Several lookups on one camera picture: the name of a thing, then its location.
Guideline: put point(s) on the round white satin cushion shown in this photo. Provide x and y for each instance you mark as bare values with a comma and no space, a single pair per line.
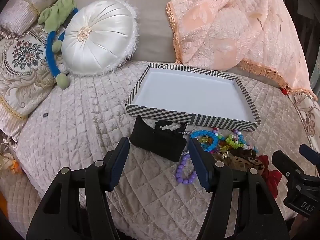
100,37

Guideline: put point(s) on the grey beige cushion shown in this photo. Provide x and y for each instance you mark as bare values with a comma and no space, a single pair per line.
152,17

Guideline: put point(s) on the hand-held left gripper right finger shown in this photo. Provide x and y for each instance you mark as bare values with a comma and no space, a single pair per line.
197,162

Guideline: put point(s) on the floral embroidered cushion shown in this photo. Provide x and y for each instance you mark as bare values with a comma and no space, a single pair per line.
22,55

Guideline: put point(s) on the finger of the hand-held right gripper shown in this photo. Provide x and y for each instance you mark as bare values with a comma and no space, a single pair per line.
310,155
285,165

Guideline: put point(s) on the quilted cream bedspread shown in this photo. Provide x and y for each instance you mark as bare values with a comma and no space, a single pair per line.
87,130

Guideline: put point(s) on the red scrunchie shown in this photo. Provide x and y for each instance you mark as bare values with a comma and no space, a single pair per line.
272,177

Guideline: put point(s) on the floral embroidered cloth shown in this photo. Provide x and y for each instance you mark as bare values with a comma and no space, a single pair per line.
305,120

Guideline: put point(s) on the leopard print scrunchie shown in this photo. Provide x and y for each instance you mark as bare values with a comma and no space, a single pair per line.
240,161

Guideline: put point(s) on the striped shallow tray box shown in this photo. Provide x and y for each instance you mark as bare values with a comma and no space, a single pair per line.
190,92

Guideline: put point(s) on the black scrunchie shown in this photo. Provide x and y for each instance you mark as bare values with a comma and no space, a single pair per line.
165,123

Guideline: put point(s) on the green blue plush toy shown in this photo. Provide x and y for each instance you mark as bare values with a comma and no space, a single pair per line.
57,15

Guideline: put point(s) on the peach fringed blanket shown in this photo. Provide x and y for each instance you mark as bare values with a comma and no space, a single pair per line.
225,30

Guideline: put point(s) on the black velvet pouch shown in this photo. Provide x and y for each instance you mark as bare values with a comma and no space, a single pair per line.
155,140

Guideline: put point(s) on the striped bolster pillow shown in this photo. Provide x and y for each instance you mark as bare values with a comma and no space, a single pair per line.
20,10

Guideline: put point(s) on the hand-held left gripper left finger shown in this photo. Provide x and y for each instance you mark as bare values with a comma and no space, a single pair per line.
120,165

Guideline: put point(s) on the orange fabric flower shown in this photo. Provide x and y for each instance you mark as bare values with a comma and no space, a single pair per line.
13,166

